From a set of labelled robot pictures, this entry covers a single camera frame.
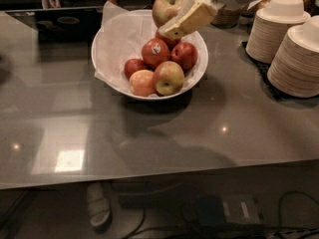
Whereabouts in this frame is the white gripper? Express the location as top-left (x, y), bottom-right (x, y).
top-left (159, 0), bottom-right (255, 40)

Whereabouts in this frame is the red-green apple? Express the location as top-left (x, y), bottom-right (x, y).
top-left (153, 0), bottom-right (184, 28)

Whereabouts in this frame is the dark red apple back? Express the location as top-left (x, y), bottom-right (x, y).
top-left (156, 31), bottom-right (181, 50)

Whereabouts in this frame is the dark red apple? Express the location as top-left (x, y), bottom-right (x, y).
top-left (156, 31), bottom-right (181, 50)
top-left (171, 42), bottom-right (198, 71)

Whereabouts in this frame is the dark red apple right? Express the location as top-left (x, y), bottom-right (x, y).
top-left (171, 42), bottom-right (198, 71)

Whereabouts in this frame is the red apple with sticker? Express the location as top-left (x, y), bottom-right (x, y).
top-left (142, 38), bottom-right (170, 69)

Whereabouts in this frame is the yellow-green apple front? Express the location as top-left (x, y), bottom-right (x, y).
top-left (153, 61), bottom-right (185, 96)

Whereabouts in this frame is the white bowl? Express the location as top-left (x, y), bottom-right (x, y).
top-left (91, 9), bottom-right (209, 102)

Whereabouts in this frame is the small hidden red apple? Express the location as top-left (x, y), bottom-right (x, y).
top-left (124, 59), bottom-right (149, 79)

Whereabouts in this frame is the orange-red apple front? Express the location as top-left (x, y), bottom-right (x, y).
top-left (129, 70), bottom-right (156, 97)

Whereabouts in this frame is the glass jar with cereal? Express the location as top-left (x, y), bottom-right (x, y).
top-left (211, 7), bottom-right (246, 28)

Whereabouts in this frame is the white paper liner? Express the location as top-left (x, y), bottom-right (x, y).
top-left (94, 0), bottom-right (198, 99)

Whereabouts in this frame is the black rubber mat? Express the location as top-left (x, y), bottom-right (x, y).
top-left (242, 41), bottom-right (319, 102)

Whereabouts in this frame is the right stack of paper plates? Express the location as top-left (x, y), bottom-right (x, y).
top-left (267, 16), bottom-right (319, 98)

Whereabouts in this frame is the black laptop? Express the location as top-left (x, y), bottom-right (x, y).
top-left (6, 6), bottom-right (103, 42)

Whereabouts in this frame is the blue grey box on floor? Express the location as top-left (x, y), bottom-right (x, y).
top-left (195, 195), bottom-right (264, 227)

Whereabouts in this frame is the grey sandal on floor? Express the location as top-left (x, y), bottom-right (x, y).
top-left (87, 182), bottom-right (112, 229)

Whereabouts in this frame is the black cable on floor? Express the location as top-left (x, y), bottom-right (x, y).
top-left (123, 191), bottom-right (319, 239)

